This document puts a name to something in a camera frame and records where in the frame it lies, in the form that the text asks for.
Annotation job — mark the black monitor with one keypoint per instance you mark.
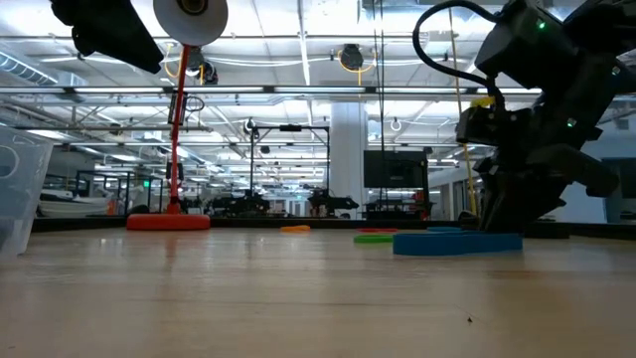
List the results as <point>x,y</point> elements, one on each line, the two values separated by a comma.
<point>395,169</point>

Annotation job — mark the white background equipment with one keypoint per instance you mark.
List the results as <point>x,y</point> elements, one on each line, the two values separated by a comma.
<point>69,206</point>

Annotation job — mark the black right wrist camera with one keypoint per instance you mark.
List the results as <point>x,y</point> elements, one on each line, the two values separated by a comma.
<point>492,126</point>

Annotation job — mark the white building pillar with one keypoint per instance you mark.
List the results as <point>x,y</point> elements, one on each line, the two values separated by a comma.
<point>348,149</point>

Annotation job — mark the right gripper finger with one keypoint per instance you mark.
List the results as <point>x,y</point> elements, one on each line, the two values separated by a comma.
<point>534,204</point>
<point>499,204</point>

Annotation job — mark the green rubber band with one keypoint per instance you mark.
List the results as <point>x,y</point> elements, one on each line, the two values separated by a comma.
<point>372,239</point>

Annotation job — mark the red desk lamp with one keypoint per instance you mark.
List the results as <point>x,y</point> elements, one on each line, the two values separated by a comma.
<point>168,222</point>

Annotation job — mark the black background frame station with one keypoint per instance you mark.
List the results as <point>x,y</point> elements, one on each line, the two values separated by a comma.
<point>290,127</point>

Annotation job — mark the clear plastic bin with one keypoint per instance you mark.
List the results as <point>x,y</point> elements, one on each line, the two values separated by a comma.
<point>25,199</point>

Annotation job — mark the small orange rubber band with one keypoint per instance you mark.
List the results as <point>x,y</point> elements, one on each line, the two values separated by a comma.
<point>295,229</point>

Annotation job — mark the black aluminium table frame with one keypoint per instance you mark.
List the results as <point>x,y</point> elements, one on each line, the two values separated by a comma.
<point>248,223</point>

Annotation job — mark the black background robot arm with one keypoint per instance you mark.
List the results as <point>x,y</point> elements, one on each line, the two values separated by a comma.
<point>330,201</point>
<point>238,205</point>

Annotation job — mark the thin red rubber band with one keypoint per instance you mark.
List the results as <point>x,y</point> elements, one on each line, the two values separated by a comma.
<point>377,230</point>

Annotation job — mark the large wide blue rubber band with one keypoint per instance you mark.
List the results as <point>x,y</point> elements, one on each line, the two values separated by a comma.
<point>447,244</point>

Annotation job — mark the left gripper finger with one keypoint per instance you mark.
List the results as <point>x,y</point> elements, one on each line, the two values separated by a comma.
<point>114,30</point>

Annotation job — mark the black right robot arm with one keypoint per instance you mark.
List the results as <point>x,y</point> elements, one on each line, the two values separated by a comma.
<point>526,45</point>

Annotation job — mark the thin blue rubber band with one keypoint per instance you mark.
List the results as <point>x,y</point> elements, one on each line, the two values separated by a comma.
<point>443,229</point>

